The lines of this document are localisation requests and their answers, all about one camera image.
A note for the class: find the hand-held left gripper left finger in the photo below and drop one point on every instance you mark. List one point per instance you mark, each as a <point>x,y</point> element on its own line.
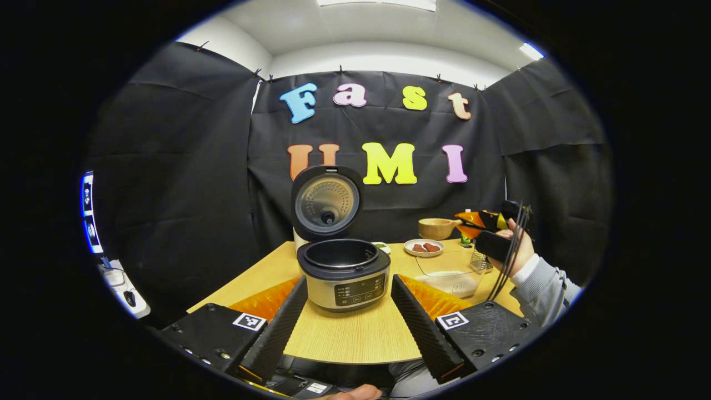
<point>278,339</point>

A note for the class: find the white divided condiment dish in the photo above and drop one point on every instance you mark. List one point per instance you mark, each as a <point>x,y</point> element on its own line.
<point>383,245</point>

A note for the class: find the white round plate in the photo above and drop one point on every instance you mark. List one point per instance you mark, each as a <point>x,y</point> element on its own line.
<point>410,251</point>

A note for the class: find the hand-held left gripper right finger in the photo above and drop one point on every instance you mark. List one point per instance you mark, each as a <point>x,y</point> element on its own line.
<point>422,333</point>

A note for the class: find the clear box of rice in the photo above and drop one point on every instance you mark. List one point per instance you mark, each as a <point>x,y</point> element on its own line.
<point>450,283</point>

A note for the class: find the long ceiling light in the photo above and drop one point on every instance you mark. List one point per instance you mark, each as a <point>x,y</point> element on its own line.
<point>377,3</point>

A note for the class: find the person's grey trousers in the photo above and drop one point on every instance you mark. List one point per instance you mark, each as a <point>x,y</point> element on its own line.
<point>411,383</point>

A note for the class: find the black silver rice cooker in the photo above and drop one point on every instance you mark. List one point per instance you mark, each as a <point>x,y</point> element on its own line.
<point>344,278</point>

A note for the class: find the computer monitor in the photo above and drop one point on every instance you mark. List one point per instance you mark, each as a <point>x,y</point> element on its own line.
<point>88,194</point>

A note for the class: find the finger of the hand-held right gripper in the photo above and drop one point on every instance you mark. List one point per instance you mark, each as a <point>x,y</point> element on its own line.
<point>475,216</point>
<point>472,231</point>

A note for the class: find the white side desk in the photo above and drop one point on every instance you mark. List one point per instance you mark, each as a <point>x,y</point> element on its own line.
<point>116,280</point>

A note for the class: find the black box with white label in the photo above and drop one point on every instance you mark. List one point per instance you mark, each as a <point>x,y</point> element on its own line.
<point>311,388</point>

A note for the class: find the black computer mouse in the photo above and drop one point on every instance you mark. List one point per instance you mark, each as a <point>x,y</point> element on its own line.
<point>129,298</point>

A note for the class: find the small ceiling light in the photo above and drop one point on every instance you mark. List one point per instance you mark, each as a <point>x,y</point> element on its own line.
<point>531,51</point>

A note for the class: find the brown meat piece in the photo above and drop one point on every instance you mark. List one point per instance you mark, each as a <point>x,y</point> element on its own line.
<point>432,247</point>
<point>419,248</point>

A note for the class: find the wooden spoon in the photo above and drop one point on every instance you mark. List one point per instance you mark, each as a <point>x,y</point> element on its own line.
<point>436,229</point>

